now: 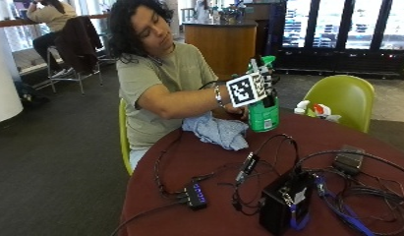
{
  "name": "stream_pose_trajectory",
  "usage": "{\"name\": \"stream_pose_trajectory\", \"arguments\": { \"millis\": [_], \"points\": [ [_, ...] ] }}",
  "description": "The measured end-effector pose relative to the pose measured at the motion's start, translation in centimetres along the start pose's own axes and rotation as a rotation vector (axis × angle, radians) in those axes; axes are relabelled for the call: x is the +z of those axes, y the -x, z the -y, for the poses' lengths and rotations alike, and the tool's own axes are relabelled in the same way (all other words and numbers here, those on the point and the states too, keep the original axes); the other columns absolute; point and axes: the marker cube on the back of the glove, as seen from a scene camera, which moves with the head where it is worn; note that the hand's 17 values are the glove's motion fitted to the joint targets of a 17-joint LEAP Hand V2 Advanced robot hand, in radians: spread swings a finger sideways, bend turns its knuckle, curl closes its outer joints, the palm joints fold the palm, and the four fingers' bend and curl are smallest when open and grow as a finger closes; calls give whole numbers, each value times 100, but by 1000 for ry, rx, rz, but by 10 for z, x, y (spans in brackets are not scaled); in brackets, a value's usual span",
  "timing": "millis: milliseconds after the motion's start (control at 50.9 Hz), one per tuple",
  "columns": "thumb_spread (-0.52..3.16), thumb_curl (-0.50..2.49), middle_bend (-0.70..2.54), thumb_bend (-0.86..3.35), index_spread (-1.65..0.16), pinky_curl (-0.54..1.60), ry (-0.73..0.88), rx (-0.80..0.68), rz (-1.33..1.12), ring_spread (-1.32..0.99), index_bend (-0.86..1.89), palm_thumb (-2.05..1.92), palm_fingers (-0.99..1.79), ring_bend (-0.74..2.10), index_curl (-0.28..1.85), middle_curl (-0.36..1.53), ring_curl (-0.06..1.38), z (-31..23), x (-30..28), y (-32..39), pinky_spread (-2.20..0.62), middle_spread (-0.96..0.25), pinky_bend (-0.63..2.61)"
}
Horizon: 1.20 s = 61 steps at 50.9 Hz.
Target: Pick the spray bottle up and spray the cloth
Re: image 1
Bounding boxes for green spray bottle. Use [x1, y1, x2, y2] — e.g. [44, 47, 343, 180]
[246, 54, 282, 134]

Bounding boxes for white marker cube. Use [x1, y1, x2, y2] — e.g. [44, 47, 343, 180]
[225, 72, 270, 108]

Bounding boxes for white bottle top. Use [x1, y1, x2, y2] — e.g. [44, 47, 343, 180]
[292, 99, 311, 116]

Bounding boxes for wooden counter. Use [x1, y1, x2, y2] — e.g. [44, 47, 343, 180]
[182, 19, 259, 82]

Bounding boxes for white spray bottle red trigger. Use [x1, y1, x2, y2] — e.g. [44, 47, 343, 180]
[311, 103, 343, 123]

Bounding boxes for green chair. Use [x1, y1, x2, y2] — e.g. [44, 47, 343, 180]
[302, 74, 376, 134]
[118, 97, 135, 177]

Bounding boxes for light blue cloth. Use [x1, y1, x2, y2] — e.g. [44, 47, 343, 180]
[181, 112, 251, 151]

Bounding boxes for items on counter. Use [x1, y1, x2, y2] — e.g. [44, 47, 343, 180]
[207, 2, 247, 25]

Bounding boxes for black glass door fridge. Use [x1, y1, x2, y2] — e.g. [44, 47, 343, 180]
[266, 0, 404, 81]

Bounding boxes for person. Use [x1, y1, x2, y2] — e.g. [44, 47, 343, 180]
[107, 0, 221, 171]
[25, 0, 78, 72]

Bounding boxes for small black adapter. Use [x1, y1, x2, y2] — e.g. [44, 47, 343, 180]
[234, 150, 262, 185]

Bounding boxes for flat black device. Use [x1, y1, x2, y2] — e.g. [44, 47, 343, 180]
[331, 144, 366, 177]

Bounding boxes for black box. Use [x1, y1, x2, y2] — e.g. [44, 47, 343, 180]
[258, 170, 315, 236]

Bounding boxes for black hub with blue lights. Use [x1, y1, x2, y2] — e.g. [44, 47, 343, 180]
[182, 181, 209, 211]

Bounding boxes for metal chair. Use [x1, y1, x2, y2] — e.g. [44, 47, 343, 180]
[45, 45, 105, 96]

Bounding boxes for dark brown jacket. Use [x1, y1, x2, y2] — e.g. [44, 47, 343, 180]
[53, 15, 105, 75]

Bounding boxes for dark bag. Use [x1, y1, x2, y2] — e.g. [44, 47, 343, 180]
[13, 80, 50, 106]

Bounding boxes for white round pillar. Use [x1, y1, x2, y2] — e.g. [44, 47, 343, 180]
[0, 26, 25, 126]

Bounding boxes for wooden bar ledge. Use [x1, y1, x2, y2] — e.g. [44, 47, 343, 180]
[0, 13, 111, 30]

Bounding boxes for silver bracelet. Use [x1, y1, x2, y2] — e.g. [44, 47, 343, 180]
[213, 85, 225, 108]

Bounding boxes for black glove cable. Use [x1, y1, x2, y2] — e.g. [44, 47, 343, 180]
[198, 79, 231, 91]

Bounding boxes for bundle of black cables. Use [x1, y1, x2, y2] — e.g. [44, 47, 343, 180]
[295, 148, 404, 236]

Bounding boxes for blue strap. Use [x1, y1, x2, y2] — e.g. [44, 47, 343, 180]
[287, 204, 312, 232]

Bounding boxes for blue cable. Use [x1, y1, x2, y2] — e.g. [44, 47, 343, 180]
[312, 175, 377, 236]

